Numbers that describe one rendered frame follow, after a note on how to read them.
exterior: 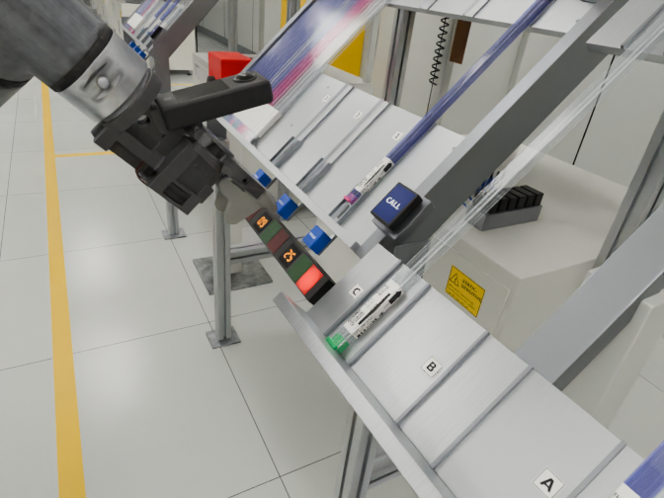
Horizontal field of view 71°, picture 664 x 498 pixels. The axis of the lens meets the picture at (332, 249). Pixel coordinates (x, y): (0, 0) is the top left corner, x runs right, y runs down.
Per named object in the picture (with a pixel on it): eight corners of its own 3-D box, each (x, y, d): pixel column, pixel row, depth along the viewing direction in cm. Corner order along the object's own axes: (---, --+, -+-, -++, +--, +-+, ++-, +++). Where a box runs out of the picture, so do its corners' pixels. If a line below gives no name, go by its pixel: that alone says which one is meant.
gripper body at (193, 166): (177, 192, 55) (86, 123, 47) (226, 139, 55) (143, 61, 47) (193, 220, 50) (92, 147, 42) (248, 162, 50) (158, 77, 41)
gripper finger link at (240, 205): (249, 236, 59) (195, 194, 53) (282, 203, 59) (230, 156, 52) (258, 248, 56) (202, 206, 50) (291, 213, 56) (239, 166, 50)
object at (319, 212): (376, 275, 62) (349, 248, 57) (226, 129, 111) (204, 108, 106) (383, 269, 62) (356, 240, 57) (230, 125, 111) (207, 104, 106)
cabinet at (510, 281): (437, 504, 106) (519, 279, 76) (305, 321, 158) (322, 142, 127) (610, 413, 136) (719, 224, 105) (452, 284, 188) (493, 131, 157)
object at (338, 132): (373, 259, 60) (362, 246, 58) (222, 118, 109) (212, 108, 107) (477, 152, 60) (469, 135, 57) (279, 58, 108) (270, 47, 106)
